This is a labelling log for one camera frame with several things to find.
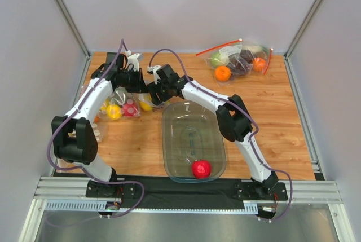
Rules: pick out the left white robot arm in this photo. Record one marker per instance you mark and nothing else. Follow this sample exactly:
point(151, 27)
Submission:
point(73, 139)

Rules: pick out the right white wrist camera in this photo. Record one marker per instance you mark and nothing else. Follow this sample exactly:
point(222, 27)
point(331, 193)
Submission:
point(153, 71)

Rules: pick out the clear plastic tub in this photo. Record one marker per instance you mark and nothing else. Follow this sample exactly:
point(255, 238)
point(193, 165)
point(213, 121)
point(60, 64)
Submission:
point(190, 132)

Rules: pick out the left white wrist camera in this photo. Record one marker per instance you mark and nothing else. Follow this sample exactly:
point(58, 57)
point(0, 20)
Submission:
point(133, 60)

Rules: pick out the green fake cabbage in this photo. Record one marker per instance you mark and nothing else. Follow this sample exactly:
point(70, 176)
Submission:
point(216, 60)

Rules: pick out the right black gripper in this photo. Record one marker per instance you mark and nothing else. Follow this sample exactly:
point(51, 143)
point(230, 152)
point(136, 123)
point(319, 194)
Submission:
point(157, 93)

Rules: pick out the clear bag far left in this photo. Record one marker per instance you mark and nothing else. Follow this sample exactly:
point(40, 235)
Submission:
point(98, 127)

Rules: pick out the yellow fake pepper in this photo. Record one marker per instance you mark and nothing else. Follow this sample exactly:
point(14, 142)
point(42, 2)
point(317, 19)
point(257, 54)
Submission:
point(114, 112)

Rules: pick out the blue zip top bag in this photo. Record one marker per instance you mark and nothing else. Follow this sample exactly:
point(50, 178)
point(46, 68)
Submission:
point(147, 98)

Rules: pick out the red spotted fake mushroom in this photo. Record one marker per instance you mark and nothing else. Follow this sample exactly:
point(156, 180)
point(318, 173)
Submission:
point(130, 109)

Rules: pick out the black base strip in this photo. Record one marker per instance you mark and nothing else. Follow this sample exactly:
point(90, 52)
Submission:
point(164, 193)

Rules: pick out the clear bag with mushroom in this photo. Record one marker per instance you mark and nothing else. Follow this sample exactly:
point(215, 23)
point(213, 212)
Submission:
point(119, 105)

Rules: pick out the yellow fake lemon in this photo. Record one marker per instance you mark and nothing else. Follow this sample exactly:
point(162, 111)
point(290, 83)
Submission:
point(144, 106)

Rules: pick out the red zip bag back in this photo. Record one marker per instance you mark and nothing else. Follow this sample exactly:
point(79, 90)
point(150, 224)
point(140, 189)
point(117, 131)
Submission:
point(229, 48)

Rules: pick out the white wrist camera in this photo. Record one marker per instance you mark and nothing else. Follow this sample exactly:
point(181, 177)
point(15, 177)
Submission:
point(133, 60)
point(153, 71)

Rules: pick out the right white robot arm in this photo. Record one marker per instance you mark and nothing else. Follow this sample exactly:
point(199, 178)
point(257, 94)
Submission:
point(234, 121)

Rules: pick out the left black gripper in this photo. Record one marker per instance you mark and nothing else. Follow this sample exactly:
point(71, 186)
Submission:
point(138, 84)

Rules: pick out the fake purple grapes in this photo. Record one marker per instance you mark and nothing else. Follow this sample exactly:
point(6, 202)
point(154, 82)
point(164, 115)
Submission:
point(241, 63)

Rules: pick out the orange fake tangerine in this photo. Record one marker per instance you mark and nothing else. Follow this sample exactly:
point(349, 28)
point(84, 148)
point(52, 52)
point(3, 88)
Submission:
point(222, 73)

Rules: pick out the red fake apple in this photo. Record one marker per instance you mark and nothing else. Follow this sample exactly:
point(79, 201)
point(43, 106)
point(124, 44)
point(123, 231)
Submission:
point(201, 169)

